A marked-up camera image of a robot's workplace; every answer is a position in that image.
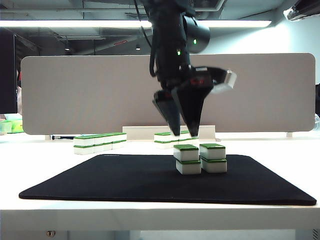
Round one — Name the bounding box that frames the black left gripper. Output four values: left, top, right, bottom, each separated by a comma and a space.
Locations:
152, 64, 228, 138

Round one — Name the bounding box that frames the black fabric desk mat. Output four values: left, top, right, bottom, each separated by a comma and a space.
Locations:
18, 153, 318, 207

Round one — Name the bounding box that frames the grey fabric desk divider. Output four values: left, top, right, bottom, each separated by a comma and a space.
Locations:
20, 52, 316, 136

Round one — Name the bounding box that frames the white ceiling pipe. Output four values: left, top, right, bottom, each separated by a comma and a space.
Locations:
0, 0, 226, 15

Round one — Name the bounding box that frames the person behind divider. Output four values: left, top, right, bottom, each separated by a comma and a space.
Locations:
15, 69, 23, 115

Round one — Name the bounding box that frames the bright green carton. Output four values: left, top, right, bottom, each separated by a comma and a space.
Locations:
11, 119, 24, 134

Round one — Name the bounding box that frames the green white carton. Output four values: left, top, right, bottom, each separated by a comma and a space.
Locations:
0, 120, 13, 135

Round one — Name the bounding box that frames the black cabinet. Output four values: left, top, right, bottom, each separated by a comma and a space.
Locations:
0, 27, 19, 115

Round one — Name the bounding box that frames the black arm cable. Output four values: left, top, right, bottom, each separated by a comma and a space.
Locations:
133, 0, 161, 79

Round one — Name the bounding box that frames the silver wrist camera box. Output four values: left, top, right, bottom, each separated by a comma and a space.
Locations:
209, 69, 238, 95

